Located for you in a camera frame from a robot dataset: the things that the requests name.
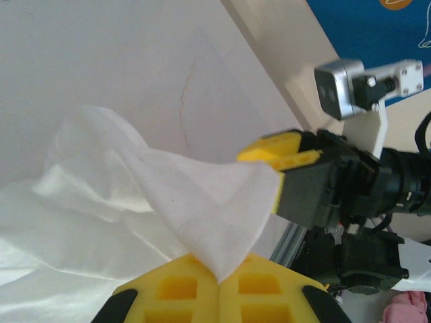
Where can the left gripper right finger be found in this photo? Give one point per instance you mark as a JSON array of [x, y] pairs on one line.
[[269, 296]]

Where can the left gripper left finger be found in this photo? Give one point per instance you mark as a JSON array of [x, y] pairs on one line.
[[175, 296]]

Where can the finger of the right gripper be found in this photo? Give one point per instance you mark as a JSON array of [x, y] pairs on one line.
[[309, 195], [269, 148]]

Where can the white t-shirt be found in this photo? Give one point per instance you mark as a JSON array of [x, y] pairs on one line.
[[84, 218]]

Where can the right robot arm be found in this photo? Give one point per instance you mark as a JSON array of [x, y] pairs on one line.
[[370, 259]]

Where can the pink crumpled cloth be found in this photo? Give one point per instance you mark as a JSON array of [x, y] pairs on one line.
[[407, 306]]

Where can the aluminium side rail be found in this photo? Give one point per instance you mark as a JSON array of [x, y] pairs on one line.
[[286, 242]]

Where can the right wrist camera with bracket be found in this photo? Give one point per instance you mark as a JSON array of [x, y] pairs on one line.
[[336, 91]]

